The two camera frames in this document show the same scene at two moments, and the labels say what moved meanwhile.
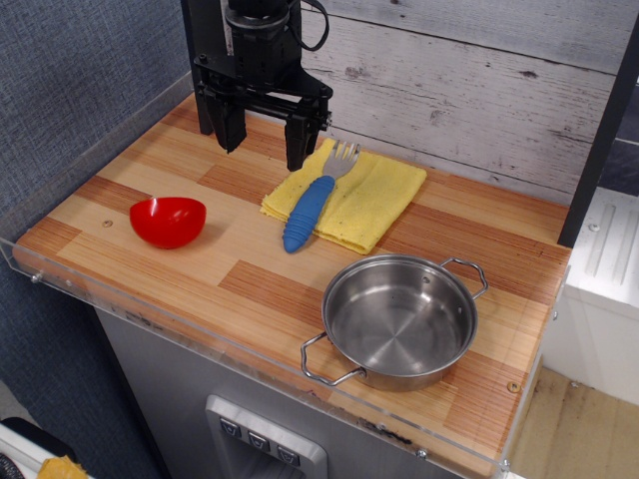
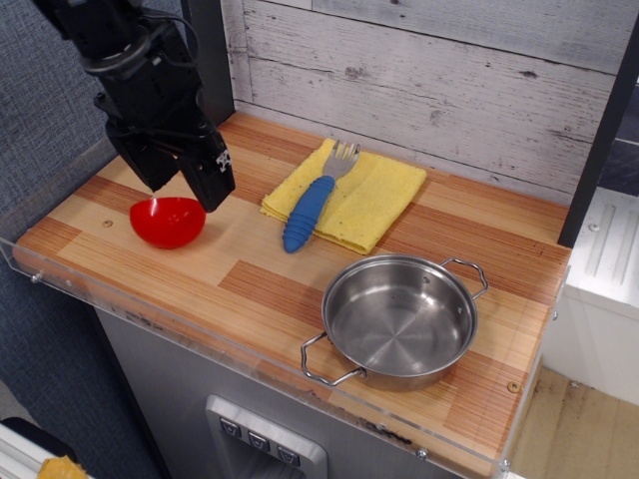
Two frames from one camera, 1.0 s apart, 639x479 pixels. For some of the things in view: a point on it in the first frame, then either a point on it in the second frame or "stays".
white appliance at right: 593,334 stays
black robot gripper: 266,70 to 158,87
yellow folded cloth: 362,202 stays
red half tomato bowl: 168,222 stays
